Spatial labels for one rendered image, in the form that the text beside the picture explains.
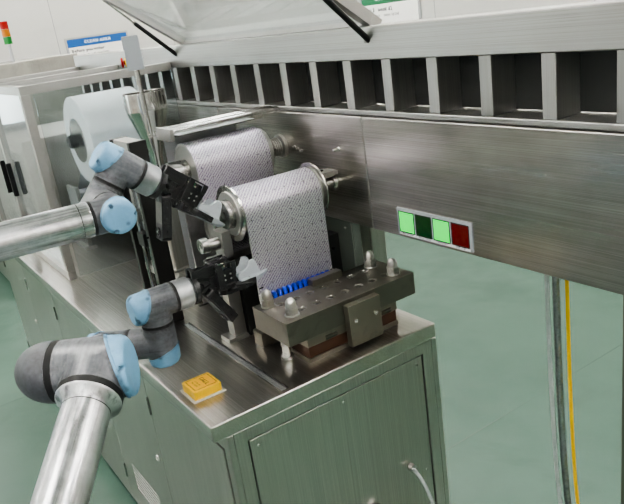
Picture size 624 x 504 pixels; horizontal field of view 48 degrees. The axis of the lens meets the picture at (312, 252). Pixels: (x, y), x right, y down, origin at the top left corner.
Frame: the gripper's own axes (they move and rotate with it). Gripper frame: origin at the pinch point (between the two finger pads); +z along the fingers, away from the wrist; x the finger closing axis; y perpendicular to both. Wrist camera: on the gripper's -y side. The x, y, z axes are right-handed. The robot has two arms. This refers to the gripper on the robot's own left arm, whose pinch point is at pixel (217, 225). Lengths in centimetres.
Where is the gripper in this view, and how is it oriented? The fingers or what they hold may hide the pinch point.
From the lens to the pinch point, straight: 178.3
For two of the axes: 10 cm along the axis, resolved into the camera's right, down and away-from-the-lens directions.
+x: -5.6, -2.0, 8.0
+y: 4.2, -9.0, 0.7
